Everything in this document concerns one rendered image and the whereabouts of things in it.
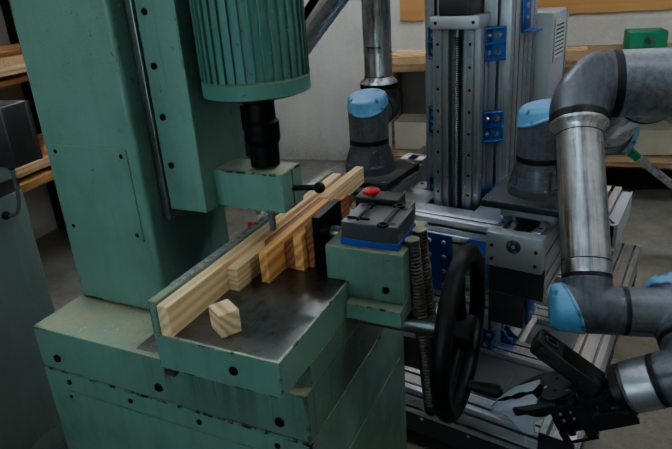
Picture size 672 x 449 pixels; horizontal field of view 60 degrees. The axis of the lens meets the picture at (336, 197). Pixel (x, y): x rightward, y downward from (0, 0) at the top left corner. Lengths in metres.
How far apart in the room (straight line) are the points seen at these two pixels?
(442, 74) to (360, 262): 0.83
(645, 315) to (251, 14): 0.72
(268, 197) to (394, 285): 0.26
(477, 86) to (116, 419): 1.16
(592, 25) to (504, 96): 2.56
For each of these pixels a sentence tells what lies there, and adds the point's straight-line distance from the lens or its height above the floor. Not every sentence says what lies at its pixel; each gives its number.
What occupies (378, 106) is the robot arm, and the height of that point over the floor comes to 1.02.
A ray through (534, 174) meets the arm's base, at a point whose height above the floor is 0.88.
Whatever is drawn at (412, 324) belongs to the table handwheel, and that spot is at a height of 0.82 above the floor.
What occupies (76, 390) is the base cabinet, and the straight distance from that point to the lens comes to 1.25.
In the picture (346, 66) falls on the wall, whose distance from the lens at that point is 4.41.
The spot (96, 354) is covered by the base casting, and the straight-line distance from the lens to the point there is 1.14.
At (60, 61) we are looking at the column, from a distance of 1.09.
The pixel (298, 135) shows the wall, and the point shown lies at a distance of 4.66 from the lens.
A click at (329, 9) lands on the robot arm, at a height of 1.28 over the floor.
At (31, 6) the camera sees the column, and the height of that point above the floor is 1.35.
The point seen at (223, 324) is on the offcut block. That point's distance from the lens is 0.85.
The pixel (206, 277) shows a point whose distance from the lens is 0.92.
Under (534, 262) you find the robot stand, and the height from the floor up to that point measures 0.71.
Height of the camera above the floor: 1.37
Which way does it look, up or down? 21 degrees down
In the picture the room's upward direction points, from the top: 4 degrees counter-clockwise
